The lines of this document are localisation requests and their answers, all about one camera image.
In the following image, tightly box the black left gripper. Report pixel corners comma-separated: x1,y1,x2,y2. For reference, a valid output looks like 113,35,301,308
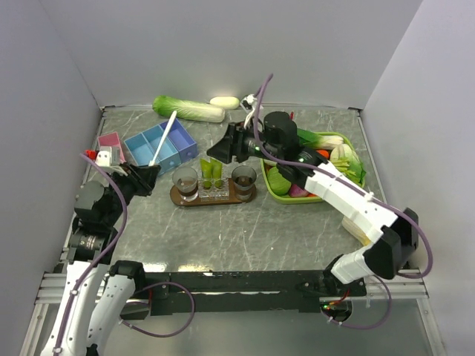
102,160,161,225

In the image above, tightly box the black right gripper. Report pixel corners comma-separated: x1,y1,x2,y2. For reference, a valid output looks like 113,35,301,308
206,119,282,164

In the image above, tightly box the green toothpaste tube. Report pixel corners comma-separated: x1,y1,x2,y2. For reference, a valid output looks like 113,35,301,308
210,158,223,188
200,159,212,189

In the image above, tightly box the dark glass cup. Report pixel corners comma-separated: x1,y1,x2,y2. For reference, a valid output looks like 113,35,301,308
232,165,257,202

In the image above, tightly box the frosted clear glass cup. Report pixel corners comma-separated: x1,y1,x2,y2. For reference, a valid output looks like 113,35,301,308
172,167,198,202

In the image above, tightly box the clear textured plastic holder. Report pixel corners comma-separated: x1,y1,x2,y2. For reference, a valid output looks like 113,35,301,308
198,179,230,202

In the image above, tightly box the yellow cabbage by arm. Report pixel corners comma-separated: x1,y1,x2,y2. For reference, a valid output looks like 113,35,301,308
341,217,371,246

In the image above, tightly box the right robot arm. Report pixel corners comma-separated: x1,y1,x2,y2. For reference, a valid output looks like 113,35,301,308
206,111,418,296

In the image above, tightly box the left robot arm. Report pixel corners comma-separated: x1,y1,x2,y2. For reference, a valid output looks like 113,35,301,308
42,163,161,355

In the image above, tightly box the brown wooden tray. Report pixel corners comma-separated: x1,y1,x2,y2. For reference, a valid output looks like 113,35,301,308
169,178,257,207

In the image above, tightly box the teal drawer box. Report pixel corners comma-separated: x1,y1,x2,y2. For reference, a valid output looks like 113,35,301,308
125,133,157,166

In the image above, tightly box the purple drawer box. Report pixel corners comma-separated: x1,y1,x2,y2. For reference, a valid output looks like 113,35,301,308
168,119,198,163

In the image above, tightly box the white daikon radish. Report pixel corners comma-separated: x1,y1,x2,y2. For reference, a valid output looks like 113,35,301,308
209,96,240,111

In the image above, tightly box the pink drawer box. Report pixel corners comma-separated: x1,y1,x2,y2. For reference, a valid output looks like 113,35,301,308
97,131,125,163

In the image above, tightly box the round green cabbage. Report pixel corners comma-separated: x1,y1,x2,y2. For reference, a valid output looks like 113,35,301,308
266,167,292,197

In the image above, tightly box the napa cabbage on table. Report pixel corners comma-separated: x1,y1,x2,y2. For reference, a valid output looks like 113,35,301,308
152,95,226,123

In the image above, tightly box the purple onion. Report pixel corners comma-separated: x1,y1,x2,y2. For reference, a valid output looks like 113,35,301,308
288,184,309,198

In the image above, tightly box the bok choy in basket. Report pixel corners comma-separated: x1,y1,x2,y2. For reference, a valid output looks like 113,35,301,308
297,128,344,151

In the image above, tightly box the orange carrot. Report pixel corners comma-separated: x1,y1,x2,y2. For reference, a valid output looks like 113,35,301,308
316,150,330,159

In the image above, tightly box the green plastic vegetable basket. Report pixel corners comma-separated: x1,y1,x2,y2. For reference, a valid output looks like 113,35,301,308
261,132,365,205

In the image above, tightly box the napa cabbage in basket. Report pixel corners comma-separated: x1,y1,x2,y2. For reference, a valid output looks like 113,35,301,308
330,143,364,185

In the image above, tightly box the white celery stalk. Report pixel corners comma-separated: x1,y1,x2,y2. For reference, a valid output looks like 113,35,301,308
330,157,365,184

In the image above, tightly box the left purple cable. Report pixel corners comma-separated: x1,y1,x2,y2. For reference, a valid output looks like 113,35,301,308
51,152,196,356

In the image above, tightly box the purple cable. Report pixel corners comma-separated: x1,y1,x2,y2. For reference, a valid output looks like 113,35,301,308
51,152,196,356
252,73,434,330

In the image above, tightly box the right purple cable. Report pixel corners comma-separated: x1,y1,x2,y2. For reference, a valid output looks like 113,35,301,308
252,73,434,330

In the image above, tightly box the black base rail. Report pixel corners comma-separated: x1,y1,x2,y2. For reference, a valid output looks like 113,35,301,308
119,267,367,316

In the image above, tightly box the aluminium frame rail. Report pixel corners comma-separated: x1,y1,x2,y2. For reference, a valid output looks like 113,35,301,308
20,272,431,355

